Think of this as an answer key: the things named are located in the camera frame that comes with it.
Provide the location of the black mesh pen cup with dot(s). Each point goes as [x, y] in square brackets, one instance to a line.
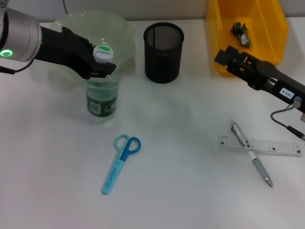
[162, 59]

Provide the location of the yellow plastic bin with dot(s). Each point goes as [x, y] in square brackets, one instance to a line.
[262, 23]

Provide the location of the green glass fruit bowl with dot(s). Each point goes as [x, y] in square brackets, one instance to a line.
[119, 31]

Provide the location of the clear water bottle green label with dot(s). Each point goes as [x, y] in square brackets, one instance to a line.
[102, 95]

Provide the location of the silver white pen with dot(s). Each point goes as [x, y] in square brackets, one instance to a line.
[256, 161]

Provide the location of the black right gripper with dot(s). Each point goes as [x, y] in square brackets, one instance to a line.
[269, 76]

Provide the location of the green plastic wrapper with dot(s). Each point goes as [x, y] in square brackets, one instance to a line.
[241, 34]

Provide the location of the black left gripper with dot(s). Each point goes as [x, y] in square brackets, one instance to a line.
[66, 50]

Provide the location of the blue capped scissors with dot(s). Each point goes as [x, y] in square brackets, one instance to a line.
[112, 174]

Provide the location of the clear plastic ruler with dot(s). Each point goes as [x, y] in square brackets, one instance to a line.
[281, 148]

